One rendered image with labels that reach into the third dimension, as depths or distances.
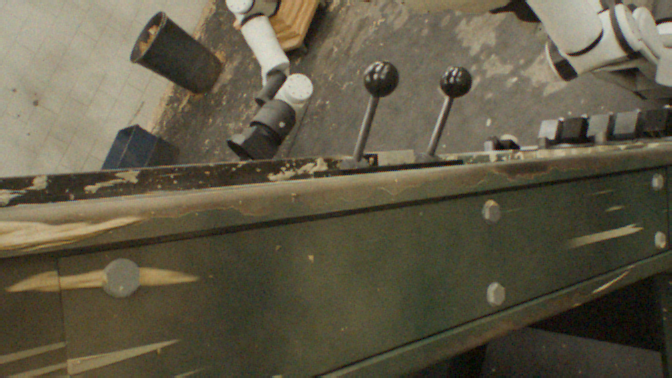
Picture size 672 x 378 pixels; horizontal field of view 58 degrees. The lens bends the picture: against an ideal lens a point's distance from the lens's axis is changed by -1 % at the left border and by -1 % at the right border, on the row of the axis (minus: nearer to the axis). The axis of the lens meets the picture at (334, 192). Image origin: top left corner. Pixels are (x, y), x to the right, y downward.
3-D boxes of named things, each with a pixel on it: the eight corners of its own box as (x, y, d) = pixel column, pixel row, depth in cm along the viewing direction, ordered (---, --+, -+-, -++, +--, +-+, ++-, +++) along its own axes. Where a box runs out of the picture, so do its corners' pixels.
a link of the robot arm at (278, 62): (303, 113, 153) (279, 67, 154) (313, 99, 144) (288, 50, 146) (280, 122, 150) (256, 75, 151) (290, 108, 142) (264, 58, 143)
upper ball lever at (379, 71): (374, 183, 67) (411, 68, 61) (348, 186, 65) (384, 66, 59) (353, 167, 70) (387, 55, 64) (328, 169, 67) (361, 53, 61)
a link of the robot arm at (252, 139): (255, 177, 145) (281, 140, 150) (277, 176, 138) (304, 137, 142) (218, 142, 139) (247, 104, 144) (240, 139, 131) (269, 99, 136)
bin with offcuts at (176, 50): (233, 48, 534) (171, 4, 497) (210, 98, 521) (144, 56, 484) (207, 57, 574) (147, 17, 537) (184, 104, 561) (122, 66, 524)
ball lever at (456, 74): (445, 176, 75) (484, 72, 69) (424, 178, 72) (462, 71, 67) (424, 161, 77) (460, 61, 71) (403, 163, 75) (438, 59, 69)
